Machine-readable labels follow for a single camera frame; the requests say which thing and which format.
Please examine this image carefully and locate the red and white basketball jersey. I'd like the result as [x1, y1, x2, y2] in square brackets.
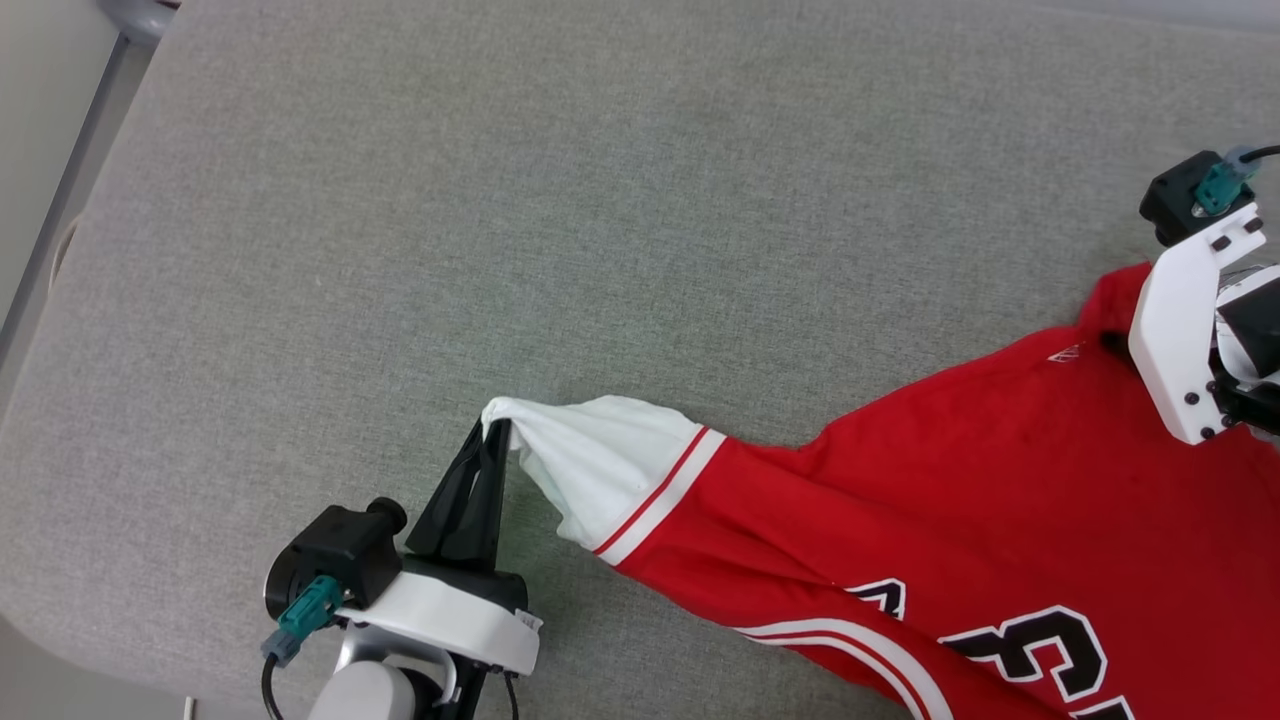
[482, 262, 1280, 720]

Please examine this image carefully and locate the teal right camera connector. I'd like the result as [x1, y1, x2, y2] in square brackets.
[1193, 148, 1263, 217]

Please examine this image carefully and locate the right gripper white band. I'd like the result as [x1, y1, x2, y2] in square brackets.
[1127, 202, 1280, 447]

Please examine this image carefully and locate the grey metal frame post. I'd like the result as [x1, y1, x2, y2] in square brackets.
[0, 0, 183, 401]

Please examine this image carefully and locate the teal left camera connector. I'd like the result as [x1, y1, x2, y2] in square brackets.
[260, 574, 345, 669]

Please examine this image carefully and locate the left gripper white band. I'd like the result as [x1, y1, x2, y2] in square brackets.
[335, 418, 544, 677]

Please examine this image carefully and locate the teal camera connector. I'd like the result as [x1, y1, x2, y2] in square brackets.
[1193, 148, 1263, 217]
[260, 574, 345, 669]

